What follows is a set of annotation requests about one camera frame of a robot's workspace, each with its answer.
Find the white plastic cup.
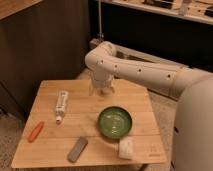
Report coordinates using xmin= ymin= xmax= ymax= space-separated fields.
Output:
xmin=97 ymin=86 xmax=110 ymax=94

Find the dark wooden cabinet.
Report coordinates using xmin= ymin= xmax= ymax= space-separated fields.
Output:
xmin=0 ymin=0 xmax=90 ymax=118

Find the green bowl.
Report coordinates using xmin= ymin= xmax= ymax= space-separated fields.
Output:
xmin=97 ymin=106 xmax=133 ymax=139

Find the metal shelf rack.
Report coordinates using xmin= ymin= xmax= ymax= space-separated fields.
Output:
xmin=88 ymin=0 xmax=213 ymax=73

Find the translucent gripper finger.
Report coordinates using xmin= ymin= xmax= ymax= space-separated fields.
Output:
xmin=89 ymin=85 xmax=95 ymax=96
xmin=109 ymin=86 xmax=115 ymax=94

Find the grey rectangular block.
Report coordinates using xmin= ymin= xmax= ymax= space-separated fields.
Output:
xmin=67 ymin=137 xmax=88 ymax=163

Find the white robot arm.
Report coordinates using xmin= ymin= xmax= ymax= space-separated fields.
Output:
xmin=85 ymin=41 xmax=213 ymax=171

